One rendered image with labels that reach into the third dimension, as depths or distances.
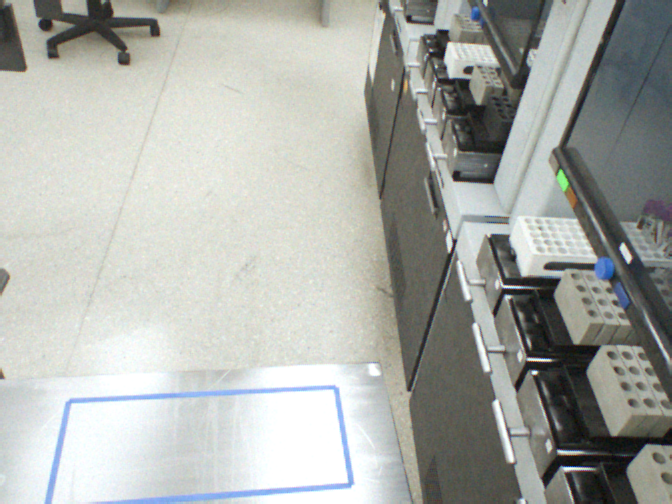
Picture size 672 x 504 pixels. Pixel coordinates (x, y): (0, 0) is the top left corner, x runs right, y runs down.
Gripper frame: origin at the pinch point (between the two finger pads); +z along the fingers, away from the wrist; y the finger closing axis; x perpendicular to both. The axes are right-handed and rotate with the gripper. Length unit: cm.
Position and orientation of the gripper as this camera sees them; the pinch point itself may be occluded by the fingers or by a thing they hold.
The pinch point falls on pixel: (30, 32)
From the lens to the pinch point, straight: 81.3
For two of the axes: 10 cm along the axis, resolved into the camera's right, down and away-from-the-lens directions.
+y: 0.4, 6.7, -7.4
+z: -1.0, 7.4, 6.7
